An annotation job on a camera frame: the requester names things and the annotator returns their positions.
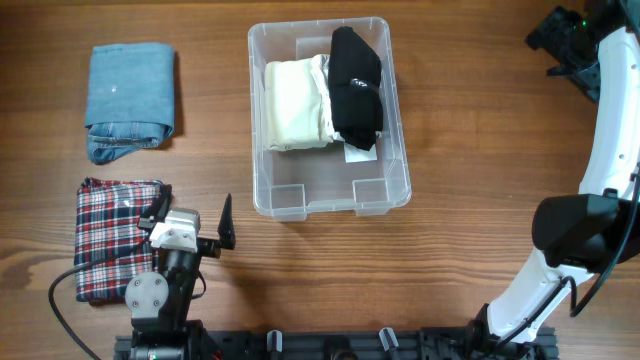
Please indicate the white label in bin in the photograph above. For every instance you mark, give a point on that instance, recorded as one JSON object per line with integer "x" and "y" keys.
{"x": 356, "y": 155}

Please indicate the clear plastic storage bin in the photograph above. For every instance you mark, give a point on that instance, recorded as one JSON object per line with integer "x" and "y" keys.
{"x": 288, "y": 186}

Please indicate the folded red plaid shirt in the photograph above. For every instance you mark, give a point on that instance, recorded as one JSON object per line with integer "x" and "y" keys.
{"x": 107, "y": 215}

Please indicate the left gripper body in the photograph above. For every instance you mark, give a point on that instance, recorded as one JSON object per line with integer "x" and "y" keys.
{"x": 178, "y": 258}

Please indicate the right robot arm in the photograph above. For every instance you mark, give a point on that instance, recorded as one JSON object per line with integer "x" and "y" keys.
{"x": 578, "y": 239}

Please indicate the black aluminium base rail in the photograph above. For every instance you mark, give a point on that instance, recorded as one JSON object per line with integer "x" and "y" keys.
{"x": 424, "y": 344}

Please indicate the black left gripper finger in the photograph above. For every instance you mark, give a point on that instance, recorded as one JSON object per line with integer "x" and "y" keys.
{"x": 158, "y": 209}
{"x": 226, "y": 231}

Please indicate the blue denim jeans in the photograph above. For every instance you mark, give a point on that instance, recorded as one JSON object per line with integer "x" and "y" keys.
{"x": 131, "y": 100}

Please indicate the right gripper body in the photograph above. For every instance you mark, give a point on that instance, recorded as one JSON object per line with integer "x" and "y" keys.
{"x": 564, "y": 40}

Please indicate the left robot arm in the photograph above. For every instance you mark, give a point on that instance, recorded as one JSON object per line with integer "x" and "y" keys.
{"x": 159, "y": 300}

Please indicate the black garment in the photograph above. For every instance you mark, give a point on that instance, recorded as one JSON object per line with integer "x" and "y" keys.
{"x": 354, "y": 79}

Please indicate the white t-shirt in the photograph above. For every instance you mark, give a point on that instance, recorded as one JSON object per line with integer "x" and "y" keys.
{"x": 320, "y": 72}

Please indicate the cream cloth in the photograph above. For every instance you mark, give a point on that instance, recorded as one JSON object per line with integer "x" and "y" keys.
{"x": 292, "y": 106}

